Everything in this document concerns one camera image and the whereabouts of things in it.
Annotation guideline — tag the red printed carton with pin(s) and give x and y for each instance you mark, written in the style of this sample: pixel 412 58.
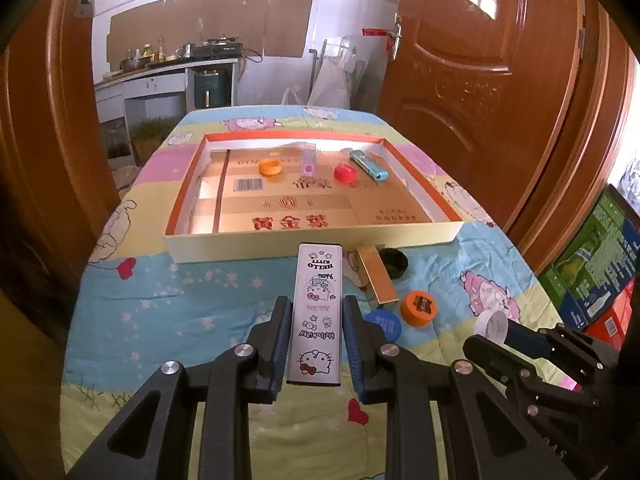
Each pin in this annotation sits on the red printed carton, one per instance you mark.
pixel 617 315

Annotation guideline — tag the cardboard sheet on wall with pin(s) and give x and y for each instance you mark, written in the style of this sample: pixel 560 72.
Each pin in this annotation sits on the cardboard sheet on wall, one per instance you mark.
pixel 210 25

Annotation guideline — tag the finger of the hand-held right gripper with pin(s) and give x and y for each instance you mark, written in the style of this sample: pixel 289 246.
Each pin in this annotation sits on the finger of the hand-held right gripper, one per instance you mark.
pixel 482 352
pixel 525 337

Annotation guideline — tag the metal door hinge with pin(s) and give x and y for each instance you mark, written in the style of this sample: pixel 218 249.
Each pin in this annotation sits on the metal door hinge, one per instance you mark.
pixel 587 44

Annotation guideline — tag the white woven sack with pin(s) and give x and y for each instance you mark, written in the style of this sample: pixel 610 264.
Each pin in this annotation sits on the white woven sack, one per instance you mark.
pixel 327 80

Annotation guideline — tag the clear plastic bag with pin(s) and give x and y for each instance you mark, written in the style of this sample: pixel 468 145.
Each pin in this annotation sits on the clear plastic bag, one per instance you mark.
pixel 293 96

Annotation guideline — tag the clear floral spray bottle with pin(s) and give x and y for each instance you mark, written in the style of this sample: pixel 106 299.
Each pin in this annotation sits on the clear floral spray bottle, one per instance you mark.
pixel 308 162

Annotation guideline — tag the blue bottle cap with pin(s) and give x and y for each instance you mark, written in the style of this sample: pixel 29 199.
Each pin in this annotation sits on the blue bottle cap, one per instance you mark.
pixel 385 324

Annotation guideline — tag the cartoon sheep printed blanket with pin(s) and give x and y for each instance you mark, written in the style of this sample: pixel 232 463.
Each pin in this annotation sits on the cartoon sheep printed blanket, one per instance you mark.
pixel 175 310

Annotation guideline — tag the black gas stove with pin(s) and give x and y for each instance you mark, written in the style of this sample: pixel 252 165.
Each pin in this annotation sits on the black gas stove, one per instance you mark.
pixel 217 49

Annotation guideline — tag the shallow white orange cardboard tray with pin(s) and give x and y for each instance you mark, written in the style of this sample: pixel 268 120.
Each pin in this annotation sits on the shallow white orange cardboard tray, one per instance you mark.
pixel 280 205

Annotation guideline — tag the green printed carton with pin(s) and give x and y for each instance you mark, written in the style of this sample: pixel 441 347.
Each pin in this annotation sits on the green printed carton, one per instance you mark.
pixel 595 260

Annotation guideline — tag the orange cap with black label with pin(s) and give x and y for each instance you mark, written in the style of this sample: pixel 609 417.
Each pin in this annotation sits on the orange cap with black label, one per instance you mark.
pixel 419 306

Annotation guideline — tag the gold rectangular box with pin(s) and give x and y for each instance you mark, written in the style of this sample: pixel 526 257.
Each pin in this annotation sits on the gold rectangular box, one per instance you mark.
pixel 377 275

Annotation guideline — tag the metal kettle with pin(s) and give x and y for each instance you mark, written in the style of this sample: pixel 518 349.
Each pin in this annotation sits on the metal kettle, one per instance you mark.
pixel 184 51

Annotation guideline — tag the white cartoon print case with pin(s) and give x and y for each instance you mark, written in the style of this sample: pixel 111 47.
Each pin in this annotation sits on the white cartoon print case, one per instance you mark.
pixel 315 310

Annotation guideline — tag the green air fryer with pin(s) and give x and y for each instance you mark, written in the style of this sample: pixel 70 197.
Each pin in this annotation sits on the green air fryer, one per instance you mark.
pixel 211 90

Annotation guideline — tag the white kitchen counter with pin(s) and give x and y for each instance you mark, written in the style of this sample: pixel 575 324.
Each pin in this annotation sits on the white kitchen counter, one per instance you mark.
pixel 150 85

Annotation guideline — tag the red ribbon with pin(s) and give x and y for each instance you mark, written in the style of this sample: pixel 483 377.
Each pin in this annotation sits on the red ribbon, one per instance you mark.
pixel 377 32

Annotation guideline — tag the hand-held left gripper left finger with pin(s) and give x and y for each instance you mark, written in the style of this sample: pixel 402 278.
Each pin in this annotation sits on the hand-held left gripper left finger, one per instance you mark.
pixel 280 355

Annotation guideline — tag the metal cooking pot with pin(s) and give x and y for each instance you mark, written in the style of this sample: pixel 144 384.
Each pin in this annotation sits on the metal cooking pot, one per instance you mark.
pixel 135 64

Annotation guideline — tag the white bottle cap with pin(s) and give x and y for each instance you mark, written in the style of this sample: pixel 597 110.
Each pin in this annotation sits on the white bottle cap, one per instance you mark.
pixel 492 325

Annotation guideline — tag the brown wooden door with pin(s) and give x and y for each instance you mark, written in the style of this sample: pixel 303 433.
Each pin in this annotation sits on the brown wooden door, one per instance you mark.
pixel 475 85

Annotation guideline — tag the wooden door frame post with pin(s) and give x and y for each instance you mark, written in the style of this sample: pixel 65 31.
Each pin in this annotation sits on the wooden door frame post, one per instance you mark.
pixel 590 135
pixel 55 110

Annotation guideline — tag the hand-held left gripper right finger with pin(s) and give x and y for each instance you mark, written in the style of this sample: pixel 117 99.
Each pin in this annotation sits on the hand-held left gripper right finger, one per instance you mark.
pixel 352 355

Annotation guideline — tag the teal tube package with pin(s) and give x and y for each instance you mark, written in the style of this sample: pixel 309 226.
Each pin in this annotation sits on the teal tube package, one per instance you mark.
pixel 367 164

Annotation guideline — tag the red bottle cap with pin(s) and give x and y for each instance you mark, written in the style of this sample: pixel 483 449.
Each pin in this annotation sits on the red bottle cap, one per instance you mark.
pixel 345 173

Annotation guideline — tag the yellow-orange bottle cap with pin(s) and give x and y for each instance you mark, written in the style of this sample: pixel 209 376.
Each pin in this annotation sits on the yellow-orange bottle cap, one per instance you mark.
pixel 269 166

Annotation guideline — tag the black bottle cap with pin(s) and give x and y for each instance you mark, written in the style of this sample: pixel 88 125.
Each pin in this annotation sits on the black bottle cap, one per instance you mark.
pixel 397 262

